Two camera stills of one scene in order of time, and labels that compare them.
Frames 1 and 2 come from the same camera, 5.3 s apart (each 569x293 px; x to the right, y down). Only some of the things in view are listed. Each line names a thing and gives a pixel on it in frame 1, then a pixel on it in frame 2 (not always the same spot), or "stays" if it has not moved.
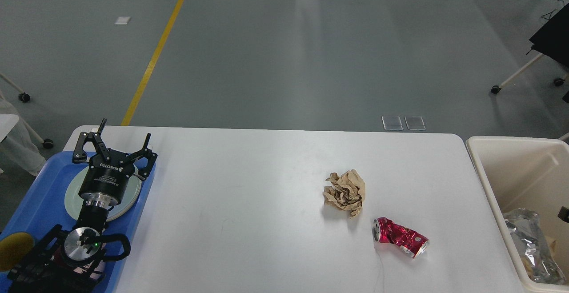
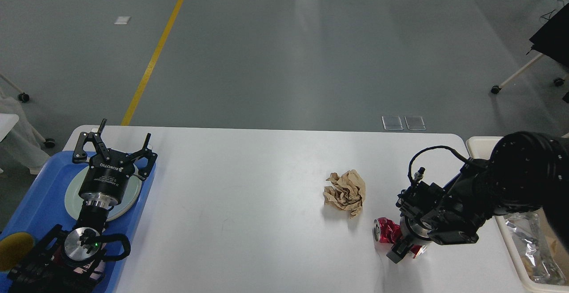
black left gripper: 106,180 stays
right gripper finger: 564,214 -> 411,233
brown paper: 346,191 stays
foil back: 534,246 stays
